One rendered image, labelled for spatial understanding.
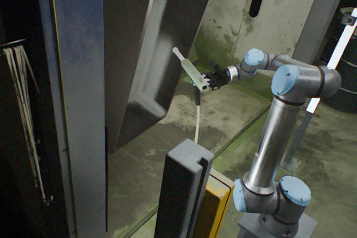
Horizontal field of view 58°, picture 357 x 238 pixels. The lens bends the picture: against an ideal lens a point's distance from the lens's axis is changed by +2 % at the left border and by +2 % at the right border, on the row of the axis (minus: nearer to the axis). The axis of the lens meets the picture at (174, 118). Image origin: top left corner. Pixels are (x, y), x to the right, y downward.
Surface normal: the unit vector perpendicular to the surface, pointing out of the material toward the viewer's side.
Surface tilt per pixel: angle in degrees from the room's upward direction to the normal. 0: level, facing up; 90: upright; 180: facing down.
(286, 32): 90
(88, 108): 90
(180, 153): 0
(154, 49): 90
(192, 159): 0
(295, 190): 5
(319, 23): 90
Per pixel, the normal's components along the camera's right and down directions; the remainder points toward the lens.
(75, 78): 0.77, 0.45
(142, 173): 0.12, -0.79
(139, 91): -0.59, 0.43
